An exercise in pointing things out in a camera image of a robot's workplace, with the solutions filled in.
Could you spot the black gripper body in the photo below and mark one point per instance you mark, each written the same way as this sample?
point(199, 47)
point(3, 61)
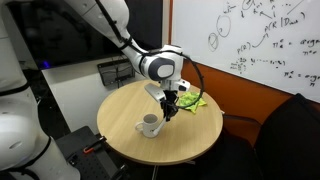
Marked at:
point(169, 102)

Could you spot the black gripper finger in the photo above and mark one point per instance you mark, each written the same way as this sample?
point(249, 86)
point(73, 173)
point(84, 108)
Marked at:
point(167, 118)
point(173, 112)

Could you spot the white pen black cap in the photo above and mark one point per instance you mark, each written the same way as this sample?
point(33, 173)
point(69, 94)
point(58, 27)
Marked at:
point(157, 130)

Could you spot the white ceramic mug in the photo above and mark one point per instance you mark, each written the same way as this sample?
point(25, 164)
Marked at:
point(148, 125)

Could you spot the yellow green cloth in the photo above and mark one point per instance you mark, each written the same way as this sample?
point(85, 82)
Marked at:
point(190, 102)

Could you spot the round wooden table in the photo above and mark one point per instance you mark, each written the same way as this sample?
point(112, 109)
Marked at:
point(182, 139)

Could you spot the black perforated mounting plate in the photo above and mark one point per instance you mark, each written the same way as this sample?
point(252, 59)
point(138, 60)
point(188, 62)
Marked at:
point(96, 165)

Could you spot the black office chair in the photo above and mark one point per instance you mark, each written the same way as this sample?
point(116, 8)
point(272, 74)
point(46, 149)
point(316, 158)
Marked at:
point(287, 146)

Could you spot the white whiteboard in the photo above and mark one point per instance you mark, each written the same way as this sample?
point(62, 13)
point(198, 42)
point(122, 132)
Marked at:
point(272, 42)

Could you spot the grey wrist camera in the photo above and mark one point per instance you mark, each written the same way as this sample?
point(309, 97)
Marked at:
point(156, 92)

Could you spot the black mesh wall basket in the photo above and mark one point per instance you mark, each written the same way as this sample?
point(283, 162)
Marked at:
point(115, 71)

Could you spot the black wall monitor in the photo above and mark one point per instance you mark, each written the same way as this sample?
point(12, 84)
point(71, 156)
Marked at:
point(55, 35)

